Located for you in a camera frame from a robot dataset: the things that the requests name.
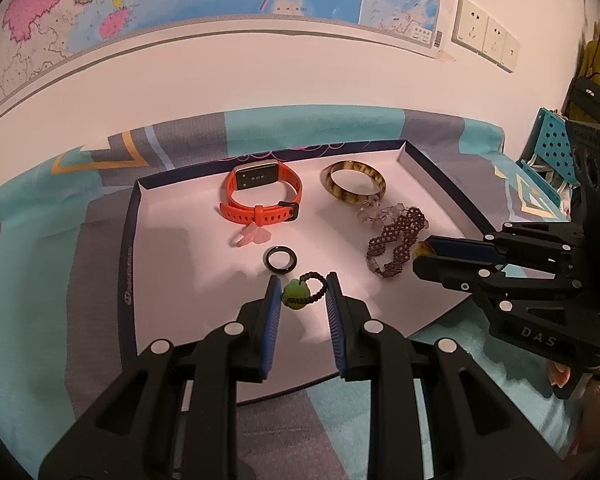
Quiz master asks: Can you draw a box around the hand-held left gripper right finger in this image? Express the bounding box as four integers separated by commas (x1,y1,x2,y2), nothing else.
325,272,566,480

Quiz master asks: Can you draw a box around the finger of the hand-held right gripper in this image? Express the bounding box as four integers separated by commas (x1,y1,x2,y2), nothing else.
412,255,600,367
427,222,586,281

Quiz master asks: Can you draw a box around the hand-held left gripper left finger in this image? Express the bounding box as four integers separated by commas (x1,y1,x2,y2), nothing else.
39,275,284,480

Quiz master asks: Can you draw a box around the green pendant with black cord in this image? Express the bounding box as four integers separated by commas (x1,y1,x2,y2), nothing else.
281,271,328,311

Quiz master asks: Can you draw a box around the purple beaded bracelet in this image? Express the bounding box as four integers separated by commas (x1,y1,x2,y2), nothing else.
366,206,428,278

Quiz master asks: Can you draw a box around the black ring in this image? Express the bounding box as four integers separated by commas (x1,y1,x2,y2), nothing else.
264,246,299,275

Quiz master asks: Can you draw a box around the clear crystal bracelet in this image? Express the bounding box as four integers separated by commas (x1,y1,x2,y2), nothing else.
357,195,411,226

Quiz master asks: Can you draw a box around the navy box tray white inside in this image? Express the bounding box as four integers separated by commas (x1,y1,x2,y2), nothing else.
115,140,486,406

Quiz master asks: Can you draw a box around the person's right hand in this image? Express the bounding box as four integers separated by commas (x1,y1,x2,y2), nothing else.
545,360,573,389

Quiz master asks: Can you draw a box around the teal perforated plastic crate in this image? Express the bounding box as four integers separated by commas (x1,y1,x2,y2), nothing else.
517,106,581,196

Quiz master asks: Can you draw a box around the black handbag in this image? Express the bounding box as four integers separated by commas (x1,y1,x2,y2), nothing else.
565,75,600,121

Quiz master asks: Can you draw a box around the orange smartwatch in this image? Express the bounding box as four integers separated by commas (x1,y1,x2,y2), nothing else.
219,161,304,226

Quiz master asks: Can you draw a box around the tortoiseshell bangle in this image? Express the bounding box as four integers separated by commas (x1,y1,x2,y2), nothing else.
321,159,387,207

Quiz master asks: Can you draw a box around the yellow coat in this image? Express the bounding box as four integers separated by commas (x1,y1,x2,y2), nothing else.
577,35,600,111

